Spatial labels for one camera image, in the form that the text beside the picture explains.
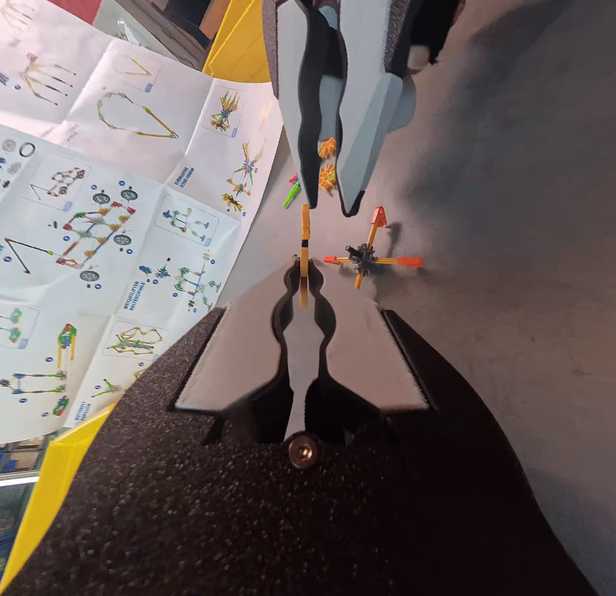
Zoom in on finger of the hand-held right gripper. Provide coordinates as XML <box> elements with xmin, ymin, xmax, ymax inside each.
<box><xmin>334</xmin><ymin>0</ymin><xmax>405</xmax><ymax>218</ymax></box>
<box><xmin>276</xmin><ymin>0</ymin><xmax>338</xmax><ymax>210</ymax></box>

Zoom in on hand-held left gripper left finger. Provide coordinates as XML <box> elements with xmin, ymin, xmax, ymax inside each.
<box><xmin>175</xmin><ymin>258</ymin><xmax>301</xmax><ymax>411</ymax></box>

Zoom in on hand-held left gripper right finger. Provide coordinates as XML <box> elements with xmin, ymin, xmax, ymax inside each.
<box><xmin>308</xmin><ymin>258</ymin><xmax>430</xmax><ymax>412</ymax></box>

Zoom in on orange grey toy assembly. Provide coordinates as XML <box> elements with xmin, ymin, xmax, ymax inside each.
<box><xmin>323</xmin><ymin>206</ymin><xmax>424</xmax><ymax>290</ymax></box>

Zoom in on yellow plastic bin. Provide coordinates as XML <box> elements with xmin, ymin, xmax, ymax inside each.
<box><xmin>202</xmin><ymin>0</ymin><xmax>271</xmax><ymax>84</ymax></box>
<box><xmin>0</xmin><ymin>403</ymin><xmax>117</xmax><ymax>580</ymax></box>

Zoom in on blue yellow green toy assembly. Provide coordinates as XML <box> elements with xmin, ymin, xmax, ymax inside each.
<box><xmin>283</xmin><ymin>137</ymin><xmax>338</xmax><ymax>208</ymax></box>

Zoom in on white instruction sheet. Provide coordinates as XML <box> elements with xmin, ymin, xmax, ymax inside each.
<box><xmin>0</xmin><ymin>0</ymin><xmax>286</xmax><ymax>444</ymax></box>

